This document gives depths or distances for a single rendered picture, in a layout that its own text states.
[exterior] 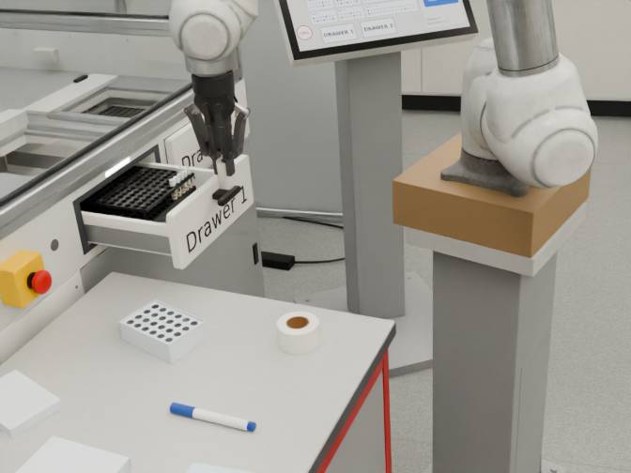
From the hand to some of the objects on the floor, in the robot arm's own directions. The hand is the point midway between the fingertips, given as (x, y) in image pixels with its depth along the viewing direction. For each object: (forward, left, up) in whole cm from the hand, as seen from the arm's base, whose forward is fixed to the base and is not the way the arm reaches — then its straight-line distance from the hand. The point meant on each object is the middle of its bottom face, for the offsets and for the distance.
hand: (224, 175), depth 162 cm
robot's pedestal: (-38, -41, -93) cm, 108 cm away
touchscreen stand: (+21, -87, -93) cm, 129 cm away
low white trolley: (-20, +41, -93) cm, 104 cm away
